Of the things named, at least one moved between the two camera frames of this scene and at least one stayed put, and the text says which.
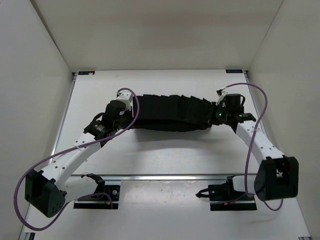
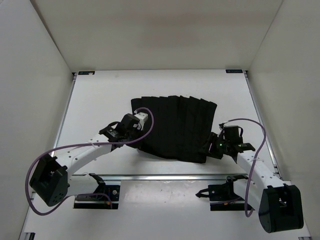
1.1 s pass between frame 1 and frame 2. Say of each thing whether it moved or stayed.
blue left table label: stayed
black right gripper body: moved
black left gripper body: moved
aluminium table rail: stayed
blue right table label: stayed
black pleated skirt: moved
